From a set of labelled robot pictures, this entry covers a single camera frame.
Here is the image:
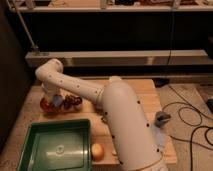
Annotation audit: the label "red bowl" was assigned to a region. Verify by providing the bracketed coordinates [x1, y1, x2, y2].
[40, 98, 61, 114]

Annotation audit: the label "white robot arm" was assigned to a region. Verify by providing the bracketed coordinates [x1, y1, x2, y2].
[35, 59, 168, 171]

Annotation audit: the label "white cup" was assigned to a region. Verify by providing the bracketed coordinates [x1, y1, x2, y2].
[109, 76, 122, 83]

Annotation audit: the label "white shelf beam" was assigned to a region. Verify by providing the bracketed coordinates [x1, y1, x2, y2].
[25, 50, 213, 67]

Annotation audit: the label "dark grape bunch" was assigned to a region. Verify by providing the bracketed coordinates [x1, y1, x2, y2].
[63, 95, 82, 110]

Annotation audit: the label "grey blue toy figure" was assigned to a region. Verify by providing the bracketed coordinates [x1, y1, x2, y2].
[154, 111, 171, 127]

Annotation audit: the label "yellow apple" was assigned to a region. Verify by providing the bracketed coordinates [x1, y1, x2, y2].
[91, 143, 104, 161]

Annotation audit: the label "light blue cloth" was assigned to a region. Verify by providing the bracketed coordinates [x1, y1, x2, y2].
[151, 125, 166, 151]

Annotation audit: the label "green plastic tray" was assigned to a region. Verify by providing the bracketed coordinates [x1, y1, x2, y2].
[17, 119, 92, 171]

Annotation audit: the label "metal pole stand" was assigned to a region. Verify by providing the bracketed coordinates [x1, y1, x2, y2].
[11, 0, 48, 56]

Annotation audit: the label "black floor cables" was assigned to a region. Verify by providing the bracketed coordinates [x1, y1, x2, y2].
[162, 84, 213, 171]

